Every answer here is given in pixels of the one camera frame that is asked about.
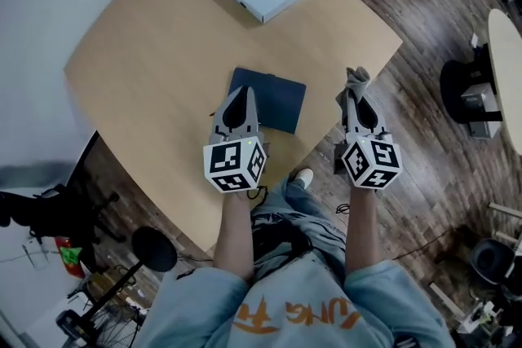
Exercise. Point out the light blue printed shirt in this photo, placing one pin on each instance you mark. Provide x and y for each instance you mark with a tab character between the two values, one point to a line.
306	297

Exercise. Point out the person's left forearm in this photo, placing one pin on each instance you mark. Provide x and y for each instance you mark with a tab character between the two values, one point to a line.
232	236

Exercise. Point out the black table base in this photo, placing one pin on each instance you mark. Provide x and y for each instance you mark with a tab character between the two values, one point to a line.
452	93

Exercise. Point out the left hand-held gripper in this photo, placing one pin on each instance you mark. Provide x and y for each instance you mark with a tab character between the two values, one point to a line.
234	163

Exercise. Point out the dark blue notebook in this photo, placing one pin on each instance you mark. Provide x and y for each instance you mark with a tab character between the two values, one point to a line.
281	102

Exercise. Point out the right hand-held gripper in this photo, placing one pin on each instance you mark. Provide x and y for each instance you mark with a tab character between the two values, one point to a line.
371	163

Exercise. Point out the black standing fan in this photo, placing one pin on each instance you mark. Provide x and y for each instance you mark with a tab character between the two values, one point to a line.
155	248

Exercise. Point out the person's right forearm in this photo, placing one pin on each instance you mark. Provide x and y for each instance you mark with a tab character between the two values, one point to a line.
361	232

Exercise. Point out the grey metal box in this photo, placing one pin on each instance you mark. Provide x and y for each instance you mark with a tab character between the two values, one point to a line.
479	102

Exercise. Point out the black office chair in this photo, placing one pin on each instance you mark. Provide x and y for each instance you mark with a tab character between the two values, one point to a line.
53	212

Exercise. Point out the white shoe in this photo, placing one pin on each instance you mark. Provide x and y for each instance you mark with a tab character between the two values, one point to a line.
305	175

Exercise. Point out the red bag with green tuft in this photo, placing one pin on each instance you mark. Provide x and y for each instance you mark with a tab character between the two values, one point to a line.
71	256

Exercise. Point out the light blue jeans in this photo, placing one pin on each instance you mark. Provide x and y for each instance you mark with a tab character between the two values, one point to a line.
302	203

